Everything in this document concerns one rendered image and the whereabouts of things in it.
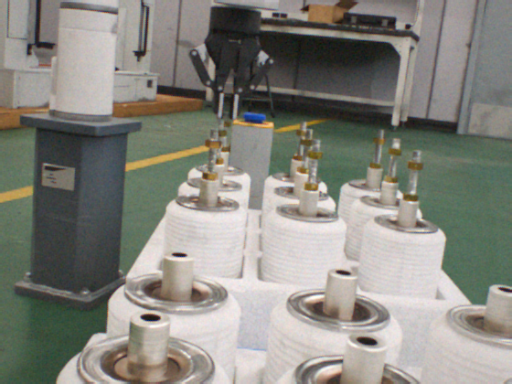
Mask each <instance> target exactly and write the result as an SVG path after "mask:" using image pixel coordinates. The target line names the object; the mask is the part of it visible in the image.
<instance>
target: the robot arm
mask: <svg viewBox="0 0 512 384"><path fill-rule="evenodd" d="M278 4H279V0H211V5H210V16H209V26H208V35H207V37H206V38H205V40H204V44H203V45H201V46H199V47H197V48H191V49H190V50H189V51H188V56H189V57H190V59H191V61H192V63H193V65H194V67H195V69H196V72H197V74H198V76H199V78H200V80H201V82H202V84H203V85H204V86H206V87H208V88H211V89H212V90H213V92H214V94H213V104H212V111H213V112H214V113H215V114H216V117H217V118H219V119H222V116H223V107H224V97H225V93H223V91H224V86H225V79H226V76H227V69H233V93H231V98H230V108H229V118H230V119H231V120H236V117H237V115H238V116H240V112H241V103H242V95H243V94H244V93H245V92H248V91H255V90H256V88H257V87H258V86H259V84H260V83H261V81H262V80H263V78H264V77H265V76H266V74H267V73H268V71H269V70H270V69H271V67H272V66H273V64H274V62H275V60H274V58H271V57H269V56H267V55H266V54H265V53H264V52H262V51H261V44H260V40H259V35H260V27H261V10H262V9H268V10H278ZM59 7H60V9H59V49H58V56H57V57H54V58H53V59H52V70H51V86H50V93H49V114H48V115H52V116H56V117H59V118H63V119H69V120H76V121H87V122H108V121H111V120H112V99H113V86H114V71H115V56H116V41H117V25H118V16H117V15H118V9H119V0H60V1H59ZM206 51H207V52H208V54H209V56H210V57H211V59H212V61H213V63H214V64H215V66H216V67H215V79H214V80H212V79H211V78H210V77H209V74H208V71H207V69H206V67H205V65H204V63H203V60H204V59H205V58H206V56H205V52H206ZM256 57H258V60H257V66H258V68H257V69H256V70H255V71H254V72H253V74H252V75H251V77H250V78H249V80H248V81H247V83H244V81H245V77H246V68H248V67H249V65H250V64H251V63H252V62H253V61H254V60H255V58H256Z"/></svg>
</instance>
